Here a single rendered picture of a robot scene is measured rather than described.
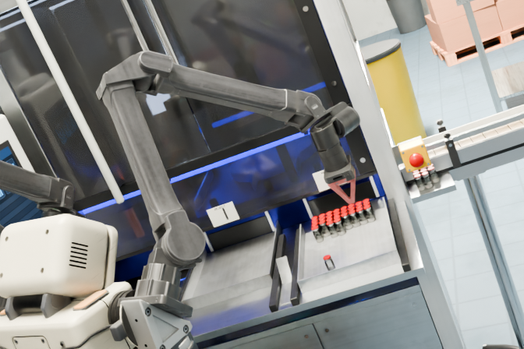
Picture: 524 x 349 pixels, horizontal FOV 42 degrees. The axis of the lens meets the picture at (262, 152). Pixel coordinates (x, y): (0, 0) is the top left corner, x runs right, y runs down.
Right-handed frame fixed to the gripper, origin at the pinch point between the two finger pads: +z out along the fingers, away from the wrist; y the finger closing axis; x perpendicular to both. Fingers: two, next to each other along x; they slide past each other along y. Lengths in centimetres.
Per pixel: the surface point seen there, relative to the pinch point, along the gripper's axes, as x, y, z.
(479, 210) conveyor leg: -30, 51, 39
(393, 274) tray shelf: -3.1, -3.4, 20.3
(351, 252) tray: 6.9, 13.6, 20.0
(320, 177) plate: 10.2, 35.7, 5.0
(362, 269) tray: 3.8, 1.0, 18.8
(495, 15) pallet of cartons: -126, 504, 82
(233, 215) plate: 39, 35, 7
